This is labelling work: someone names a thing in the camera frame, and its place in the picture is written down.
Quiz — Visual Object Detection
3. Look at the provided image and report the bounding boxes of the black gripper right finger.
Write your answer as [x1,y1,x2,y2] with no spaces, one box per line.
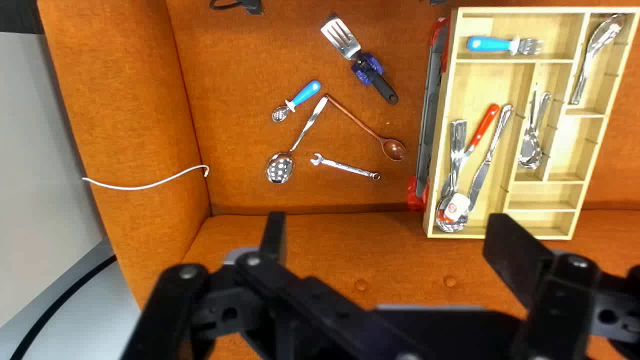
[481,213,640,360]

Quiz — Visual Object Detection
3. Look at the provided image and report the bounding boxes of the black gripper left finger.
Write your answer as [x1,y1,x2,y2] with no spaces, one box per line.
[122,211,428,360]

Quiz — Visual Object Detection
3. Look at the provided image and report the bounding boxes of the silver slotted spoon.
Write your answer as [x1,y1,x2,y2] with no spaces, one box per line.
[264,97,332,186]

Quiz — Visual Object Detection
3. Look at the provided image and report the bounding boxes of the metal spoon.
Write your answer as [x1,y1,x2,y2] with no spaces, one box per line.
[308,153,382,182]

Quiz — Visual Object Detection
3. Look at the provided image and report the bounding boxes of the small silver cutlery piece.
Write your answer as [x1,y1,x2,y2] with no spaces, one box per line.
[518,87,553,172]

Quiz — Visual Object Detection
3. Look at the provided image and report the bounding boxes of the silver ladle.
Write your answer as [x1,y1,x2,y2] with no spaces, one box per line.
[465,103,515,211]

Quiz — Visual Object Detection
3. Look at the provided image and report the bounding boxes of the silver fork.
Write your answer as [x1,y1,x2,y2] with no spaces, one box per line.
[435,118,469,234]

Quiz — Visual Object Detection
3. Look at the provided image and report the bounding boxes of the orange fabric sofa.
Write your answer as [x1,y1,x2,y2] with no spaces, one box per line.
[36,0,640,360]

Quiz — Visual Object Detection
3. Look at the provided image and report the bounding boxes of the wooden cutlery tray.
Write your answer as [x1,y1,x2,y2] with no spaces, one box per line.
[422,7,640,243]

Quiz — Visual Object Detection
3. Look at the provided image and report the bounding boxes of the round white reflector black rim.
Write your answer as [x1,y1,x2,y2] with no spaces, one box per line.
[0,238,144,360]

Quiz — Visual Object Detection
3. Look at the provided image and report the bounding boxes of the large silver serving spoon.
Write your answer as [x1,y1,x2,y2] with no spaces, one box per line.
[566,15,626,108]

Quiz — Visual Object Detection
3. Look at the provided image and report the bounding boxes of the red-handled utensil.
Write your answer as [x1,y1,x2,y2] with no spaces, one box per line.
[452,103,501,202]

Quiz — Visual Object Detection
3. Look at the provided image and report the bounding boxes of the white cable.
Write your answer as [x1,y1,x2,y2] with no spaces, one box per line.
[79,163,212,195]

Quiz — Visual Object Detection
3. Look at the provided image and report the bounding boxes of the blue-handled small kitchen tool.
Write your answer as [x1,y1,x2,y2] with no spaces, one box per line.
[270,79,323,127]

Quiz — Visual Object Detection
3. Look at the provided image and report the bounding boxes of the copper long-handled spoon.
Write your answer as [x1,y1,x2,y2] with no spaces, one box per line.
[325,94,407,164]

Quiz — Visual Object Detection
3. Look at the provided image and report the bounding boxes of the spatula with purple black handle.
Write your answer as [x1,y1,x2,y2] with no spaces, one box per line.
[318,16,400,107]

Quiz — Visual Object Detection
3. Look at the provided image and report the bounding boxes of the blue-handled fork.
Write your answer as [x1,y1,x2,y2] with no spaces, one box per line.
[464,35,543,58]

